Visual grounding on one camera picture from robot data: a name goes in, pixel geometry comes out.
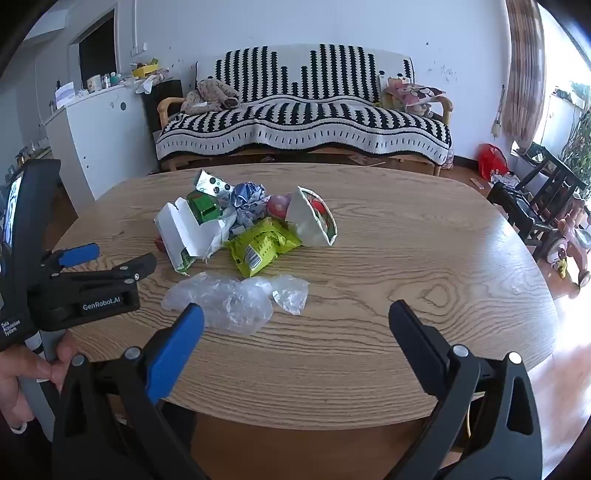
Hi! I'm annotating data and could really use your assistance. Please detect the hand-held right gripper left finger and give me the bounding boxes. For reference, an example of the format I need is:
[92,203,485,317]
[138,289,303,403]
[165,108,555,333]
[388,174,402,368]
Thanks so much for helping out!
[52,302,206,480]

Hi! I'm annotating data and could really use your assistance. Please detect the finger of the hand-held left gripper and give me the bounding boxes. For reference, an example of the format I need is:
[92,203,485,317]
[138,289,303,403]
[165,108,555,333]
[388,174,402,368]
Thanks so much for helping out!
[28,252,158,301]
[41,244,100,278]

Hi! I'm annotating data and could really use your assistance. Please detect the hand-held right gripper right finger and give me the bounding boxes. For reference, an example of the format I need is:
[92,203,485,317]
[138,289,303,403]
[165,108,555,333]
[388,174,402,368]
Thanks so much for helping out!
[388,300,543,480]

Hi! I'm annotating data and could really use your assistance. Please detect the green drink carton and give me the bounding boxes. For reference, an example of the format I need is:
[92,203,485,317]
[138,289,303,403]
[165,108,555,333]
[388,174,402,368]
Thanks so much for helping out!
[186,191,223,225]

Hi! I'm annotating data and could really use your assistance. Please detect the large blue white wrapper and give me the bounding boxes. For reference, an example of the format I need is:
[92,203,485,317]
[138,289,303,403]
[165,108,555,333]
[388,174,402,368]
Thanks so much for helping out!
[217,182,271,220]

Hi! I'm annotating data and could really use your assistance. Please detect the person's left hand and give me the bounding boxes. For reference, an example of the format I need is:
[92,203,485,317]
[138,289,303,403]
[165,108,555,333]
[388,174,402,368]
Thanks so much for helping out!
[0,330,80,435]

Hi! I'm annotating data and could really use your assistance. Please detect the clear plastic bag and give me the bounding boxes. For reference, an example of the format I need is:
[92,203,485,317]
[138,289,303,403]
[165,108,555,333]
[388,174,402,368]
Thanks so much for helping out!
[161,272,309,337]

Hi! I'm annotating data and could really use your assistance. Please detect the torn white carton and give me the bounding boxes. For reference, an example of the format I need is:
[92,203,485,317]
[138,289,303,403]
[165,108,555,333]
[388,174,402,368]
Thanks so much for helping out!
[154,199,232,275]

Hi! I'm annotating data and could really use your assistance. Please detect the white cabinet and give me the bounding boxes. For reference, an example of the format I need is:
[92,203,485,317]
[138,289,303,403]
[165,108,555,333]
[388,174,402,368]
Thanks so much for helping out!
[41,83,160,201]

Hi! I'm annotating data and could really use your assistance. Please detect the white paper box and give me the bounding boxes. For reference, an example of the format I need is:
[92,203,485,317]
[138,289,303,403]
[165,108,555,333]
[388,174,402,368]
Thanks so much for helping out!
[54,82,77,110]

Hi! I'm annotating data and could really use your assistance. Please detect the yellow-green snack packet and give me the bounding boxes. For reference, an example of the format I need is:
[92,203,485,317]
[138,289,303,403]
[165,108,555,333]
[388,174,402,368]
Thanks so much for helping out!
[225,217,303,279]

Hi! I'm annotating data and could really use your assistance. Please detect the black box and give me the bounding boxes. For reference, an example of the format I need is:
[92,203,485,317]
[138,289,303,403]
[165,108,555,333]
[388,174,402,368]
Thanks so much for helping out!
[141,80,184,136]

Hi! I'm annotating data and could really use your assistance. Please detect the pink red wrapper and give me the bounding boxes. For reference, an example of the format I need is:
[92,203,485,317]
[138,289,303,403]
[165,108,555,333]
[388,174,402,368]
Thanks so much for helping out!
[267,194,293,221]

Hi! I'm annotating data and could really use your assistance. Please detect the pink toy tricycle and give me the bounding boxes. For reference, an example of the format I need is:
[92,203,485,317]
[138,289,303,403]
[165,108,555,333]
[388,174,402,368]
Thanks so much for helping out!
[537,200,591,298]

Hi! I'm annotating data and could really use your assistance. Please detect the red plastic bag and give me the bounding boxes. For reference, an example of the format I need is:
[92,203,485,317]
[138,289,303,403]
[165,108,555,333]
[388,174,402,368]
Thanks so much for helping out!
[477,143,509,181]

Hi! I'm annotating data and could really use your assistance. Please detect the beige clothing pile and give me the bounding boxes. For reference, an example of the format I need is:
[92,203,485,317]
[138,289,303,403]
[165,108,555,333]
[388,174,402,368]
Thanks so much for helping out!
[180,78,242,116]

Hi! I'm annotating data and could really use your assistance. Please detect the wooden sofa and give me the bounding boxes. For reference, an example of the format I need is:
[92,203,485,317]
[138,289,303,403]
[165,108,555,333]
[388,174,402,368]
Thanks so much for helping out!
[154,44,455,177]

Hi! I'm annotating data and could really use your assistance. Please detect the black white striped blanket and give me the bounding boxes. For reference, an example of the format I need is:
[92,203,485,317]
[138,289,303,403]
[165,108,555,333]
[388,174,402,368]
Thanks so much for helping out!
[154,44,453,163]

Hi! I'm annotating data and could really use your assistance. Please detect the printed pink cushions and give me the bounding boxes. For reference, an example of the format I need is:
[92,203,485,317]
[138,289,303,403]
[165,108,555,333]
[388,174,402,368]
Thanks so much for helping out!
[379,74,447,117]

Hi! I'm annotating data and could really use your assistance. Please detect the green potted plants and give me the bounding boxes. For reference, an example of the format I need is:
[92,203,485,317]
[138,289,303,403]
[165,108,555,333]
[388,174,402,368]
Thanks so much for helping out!
[556,80,591,197]

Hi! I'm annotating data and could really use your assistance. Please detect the patterned curtain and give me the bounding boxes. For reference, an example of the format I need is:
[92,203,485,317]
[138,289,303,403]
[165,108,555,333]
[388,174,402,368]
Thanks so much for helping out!
[501,0,549,149]

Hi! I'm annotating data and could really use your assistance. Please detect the hanging wall item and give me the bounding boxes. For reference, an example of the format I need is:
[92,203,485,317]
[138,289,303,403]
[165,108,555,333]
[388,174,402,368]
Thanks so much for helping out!
[491,84,507,139]

